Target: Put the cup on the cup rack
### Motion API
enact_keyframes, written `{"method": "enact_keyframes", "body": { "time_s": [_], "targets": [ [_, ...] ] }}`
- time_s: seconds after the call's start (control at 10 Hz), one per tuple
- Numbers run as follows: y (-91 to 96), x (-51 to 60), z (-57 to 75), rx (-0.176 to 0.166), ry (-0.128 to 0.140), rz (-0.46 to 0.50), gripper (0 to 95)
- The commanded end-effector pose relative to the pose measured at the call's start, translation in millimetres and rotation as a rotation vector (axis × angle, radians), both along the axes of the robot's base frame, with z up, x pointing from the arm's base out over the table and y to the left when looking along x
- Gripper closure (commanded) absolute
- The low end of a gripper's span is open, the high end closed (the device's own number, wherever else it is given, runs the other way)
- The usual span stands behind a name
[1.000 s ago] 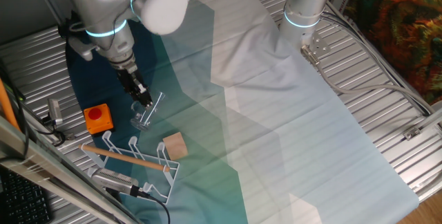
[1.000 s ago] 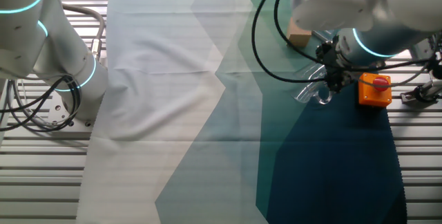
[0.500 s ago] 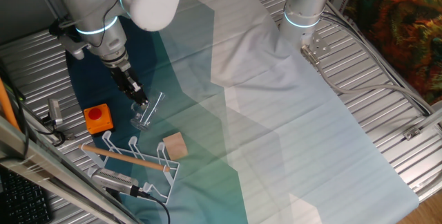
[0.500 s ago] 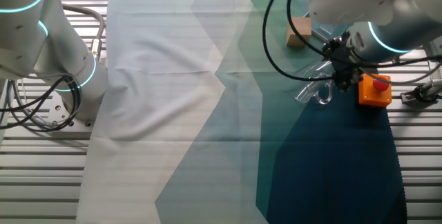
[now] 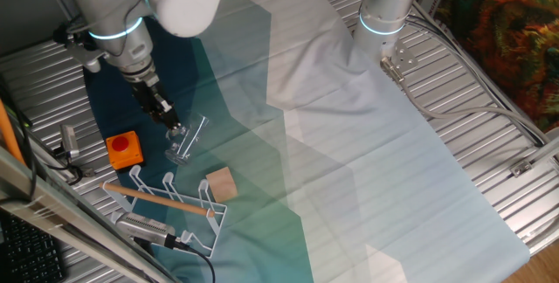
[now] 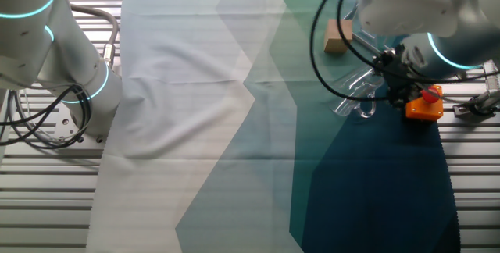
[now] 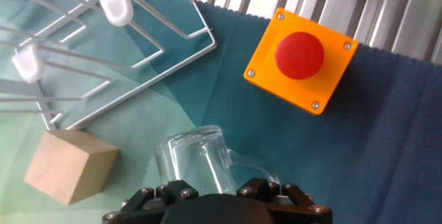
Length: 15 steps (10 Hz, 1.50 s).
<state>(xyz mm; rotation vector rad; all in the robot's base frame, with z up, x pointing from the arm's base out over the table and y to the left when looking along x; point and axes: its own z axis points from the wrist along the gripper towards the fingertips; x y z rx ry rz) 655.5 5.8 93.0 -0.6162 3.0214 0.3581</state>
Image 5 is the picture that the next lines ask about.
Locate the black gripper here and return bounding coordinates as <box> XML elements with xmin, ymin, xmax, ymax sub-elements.
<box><xmin>130</xmin><ymin>77</ymin><xmax>183</xmax><ymax>132</ymax></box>

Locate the clear glass cup with handle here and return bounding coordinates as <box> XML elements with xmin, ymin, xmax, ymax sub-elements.
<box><xmin>163</xmin><ymin>112</ymin><xmax>210</xmax><ymax>167</ymax></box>

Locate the wooden rod of rack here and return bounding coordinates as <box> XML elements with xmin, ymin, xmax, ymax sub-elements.
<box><xmin>99</xmin><ymin>181</ymin><xmax>217</xmax><ymax>219</ymax></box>

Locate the orange box with red button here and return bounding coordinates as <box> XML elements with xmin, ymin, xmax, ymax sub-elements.
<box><xmin>105</xmin><ymin>130</ymin><xmax>145</xmax><ymax>171</ymax></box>

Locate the small wooden block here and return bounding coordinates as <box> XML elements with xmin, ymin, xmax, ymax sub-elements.
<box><xmin>204</xmin><ymin>166</ymin><xmax>239</xmax><ymax>204</ymax></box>

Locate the orange stick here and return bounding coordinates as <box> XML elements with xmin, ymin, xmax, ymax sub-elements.
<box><xmin>0</xmin><ymin>98</ymin><xmax>26</xmax><ymax>167</ymax></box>

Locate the black keyboard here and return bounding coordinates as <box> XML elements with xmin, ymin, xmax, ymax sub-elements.
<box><xmin>0</xmin><ymin>212</ymin><xmax>67</xmax><ymax>283</ymax></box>

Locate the blue green white tablecloth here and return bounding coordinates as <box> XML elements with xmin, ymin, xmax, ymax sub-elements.
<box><xmin>82</xmin><ymin>0</ymin><xmax>532</xmax><ymax>283</ymax></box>

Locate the colourful patterned cloth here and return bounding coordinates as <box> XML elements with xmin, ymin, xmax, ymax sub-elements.
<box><xmin>436</xmin><ymin>0</ymin><xmax>559</xmax><ymax>134</ymax></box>

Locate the small camera on stand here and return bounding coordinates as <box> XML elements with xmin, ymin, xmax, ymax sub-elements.
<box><xmin>52</xmin><ymin>123</ymin><xmax>96</xmax><ymax>178</ymax></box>

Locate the silver depth camera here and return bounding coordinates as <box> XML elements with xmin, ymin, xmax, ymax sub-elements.
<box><xmin>110</xmin><ymin>211</ymin><xmax>191</xmax><ymax>252</ymax></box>

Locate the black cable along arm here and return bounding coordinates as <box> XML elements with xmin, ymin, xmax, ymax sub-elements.
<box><xmin>54</xmin><ymin>0</ymin><xmax>165</xmax><ymax>57</ymax></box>

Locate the white wire cup rack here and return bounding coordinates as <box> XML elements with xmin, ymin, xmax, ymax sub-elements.
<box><xmin>100</xmin><ymin>164</ymin><xmax>229</xmax><ymax>260</ymax></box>

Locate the black camera cable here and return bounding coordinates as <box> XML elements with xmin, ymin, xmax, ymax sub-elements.
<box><xmin>130</xmin><ymin>235</ymin><xmax>217</xmax><ymax>283</ymax></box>

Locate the aluminium frame bar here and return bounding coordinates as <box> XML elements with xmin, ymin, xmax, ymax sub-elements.
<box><xmin>0</xmin><ymin>144</ymin><xmax>178</xmax><ymax>283</ymax></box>

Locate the metal base plate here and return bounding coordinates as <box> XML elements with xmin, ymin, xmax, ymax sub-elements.
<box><xmin>379</xmin><ymin>37</ymin><xmax>419</xmax><ymax>73</ymax></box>

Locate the grey hose with connector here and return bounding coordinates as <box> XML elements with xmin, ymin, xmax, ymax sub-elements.
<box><xmin>378</xmin><ymin>11</ymin><xmax>552</xmax><ymax>147</ymax></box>

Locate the small metal bracket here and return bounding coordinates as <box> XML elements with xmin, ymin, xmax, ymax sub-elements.
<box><xmin>509</xmin><ymin>157</ymin><xmax>535</xmax><ymax>179</ymax></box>

